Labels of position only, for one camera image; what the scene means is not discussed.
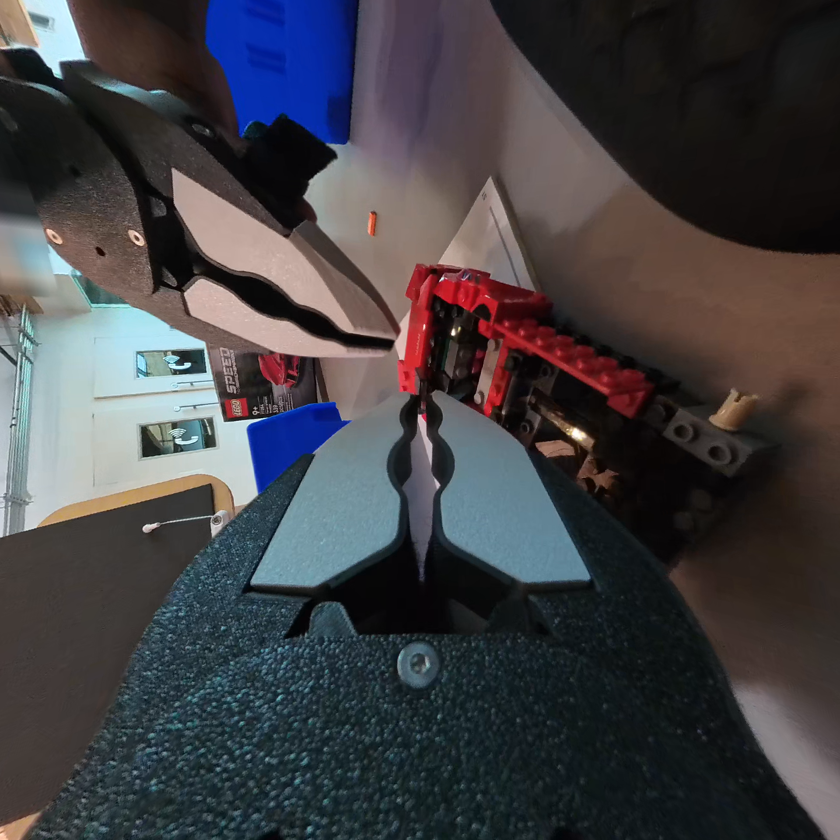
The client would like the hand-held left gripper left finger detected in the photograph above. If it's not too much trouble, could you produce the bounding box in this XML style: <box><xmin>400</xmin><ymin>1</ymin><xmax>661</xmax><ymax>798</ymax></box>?
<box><xmin>246</xmin><ymin>393</ymin><xmax>424</xmax><ymax>598</ymax></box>

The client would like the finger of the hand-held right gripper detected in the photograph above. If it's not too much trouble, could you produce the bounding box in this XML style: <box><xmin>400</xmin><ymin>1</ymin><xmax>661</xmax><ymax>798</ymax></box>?
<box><xmin>171</xmin><ymin>167</ymin><xmax>401</xmax><ymax>338</ymax></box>
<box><xmin>182</xmin><ymin>276</ymin><xmax>395</xmax><ymax>361</ymax></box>

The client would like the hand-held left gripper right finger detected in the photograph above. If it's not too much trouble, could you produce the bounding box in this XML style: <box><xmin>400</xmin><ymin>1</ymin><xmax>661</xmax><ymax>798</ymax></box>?
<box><xmin>420</xmin><ymin>393</ymin><xmax>595</xmax><ymax>592</ymax></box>

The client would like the blue plastic bin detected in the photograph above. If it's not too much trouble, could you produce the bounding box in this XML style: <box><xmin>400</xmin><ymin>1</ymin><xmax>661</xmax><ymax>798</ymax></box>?
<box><xmin>205</xmin><ymin>0</ymin><xmax>361</xmax><ymax>147</ymax></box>
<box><xmin>246</xmin><ymin>401</ymin><xmax>350</xmax><ymax>494</ymax></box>

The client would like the red and black lego car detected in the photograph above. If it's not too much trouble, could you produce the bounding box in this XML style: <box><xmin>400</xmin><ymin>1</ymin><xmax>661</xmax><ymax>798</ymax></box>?
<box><xmin>397</xmin><ymin>262</ymin><xmax>783</xmax><ymax>568</ymax></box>

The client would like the lego instruction booklet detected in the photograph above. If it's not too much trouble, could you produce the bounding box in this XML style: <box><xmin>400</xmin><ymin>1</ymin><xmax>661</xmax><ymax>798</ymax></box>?
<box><xmin>405</xmin><ymin>176</ymin><xmax>540</xmax><ymax>578</ymax></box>

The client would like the lego set box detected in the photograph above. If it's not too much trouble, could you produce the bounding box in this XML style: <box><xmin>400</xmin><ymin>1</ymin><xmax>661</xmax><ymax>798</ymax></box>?
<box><xmin>206</xmin><ymin>343</ymin><xmax>328</xmax><ymax>425</ymax></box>

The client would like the person's right hand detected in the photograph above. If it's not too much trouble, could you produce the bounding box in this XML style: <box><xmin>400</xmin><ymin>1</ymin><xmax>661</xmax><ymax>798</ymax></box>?
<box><xmin>66</xmin><ymin>0</ymin><xmax>246</xmax><ymax>141</ymax></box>

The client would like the dark door panel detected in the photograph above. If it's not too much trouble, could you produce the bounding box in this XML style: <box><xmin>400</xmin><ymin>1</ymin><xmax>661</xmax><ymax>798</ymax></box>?
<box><xmin>0</xmin><ymin>483</ymin><xmax>219</xmax><ymax>830</ymax></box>

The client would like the black quilted chair seat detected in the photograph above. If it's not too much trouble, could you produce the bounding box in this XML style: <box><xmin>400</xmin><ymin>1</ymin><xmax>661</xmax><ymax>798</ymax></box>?
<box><xmin>491</xmin><ymin>0</ymin><xmax>840</xmax><ymax>258</ymax></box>

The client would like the metal door handle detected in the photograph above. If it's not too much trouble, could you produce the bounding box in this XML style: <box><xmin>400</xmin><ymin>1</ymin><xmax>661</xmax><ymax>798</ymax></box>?
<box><xmin>141</xmin><ymin>511</ymin><xmax>232</xmax><ymax>538</ymax></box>

